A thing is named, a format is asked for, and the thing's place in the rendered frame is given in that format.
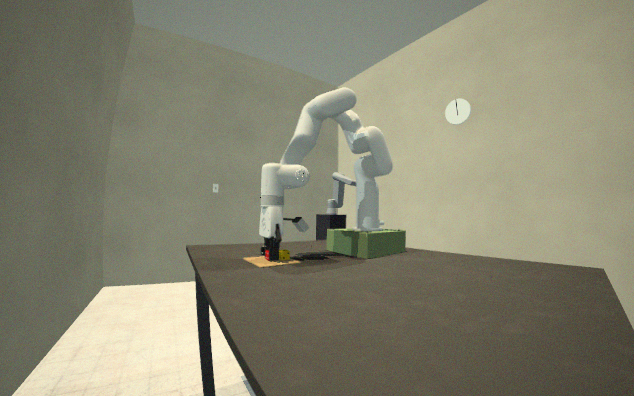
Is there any tan flat mat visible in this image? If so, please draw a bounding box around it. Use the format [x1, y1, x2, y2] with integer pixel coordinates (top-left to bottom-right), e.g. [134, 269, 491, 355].
[243, 256, 301, 268]

